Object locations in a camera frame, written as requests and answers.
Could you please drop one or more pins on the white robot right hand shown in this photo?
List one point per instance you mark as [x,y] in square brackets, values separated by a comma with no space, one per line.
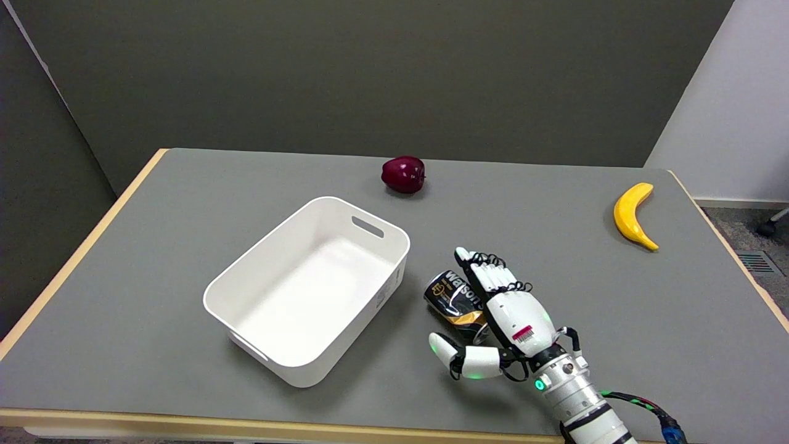
[518,314]

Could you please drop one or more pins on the black Watsons drink can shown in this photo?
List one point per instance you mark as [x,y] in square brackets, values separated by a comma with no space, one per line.
[450,296]

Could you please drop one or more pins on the yellow banana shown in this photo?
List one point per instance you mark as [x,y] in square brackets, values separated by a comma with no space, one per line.
[629,216]

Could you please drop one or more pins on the dark red apple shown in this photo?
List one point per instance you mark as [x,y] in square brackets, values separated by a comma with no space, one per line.
[403,174]

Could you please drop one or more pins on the white plastic storage bin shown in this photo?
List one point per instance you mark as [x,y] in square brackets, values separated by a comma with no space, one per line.
[308,296]

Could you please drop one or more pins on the floor vent grille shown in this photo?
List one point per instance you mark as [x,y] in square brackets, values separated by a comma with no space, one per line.
[759,263]

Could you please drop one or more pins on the black chair caster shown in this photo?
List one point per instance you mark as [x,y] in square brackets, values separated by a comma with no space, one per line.
[767,229]

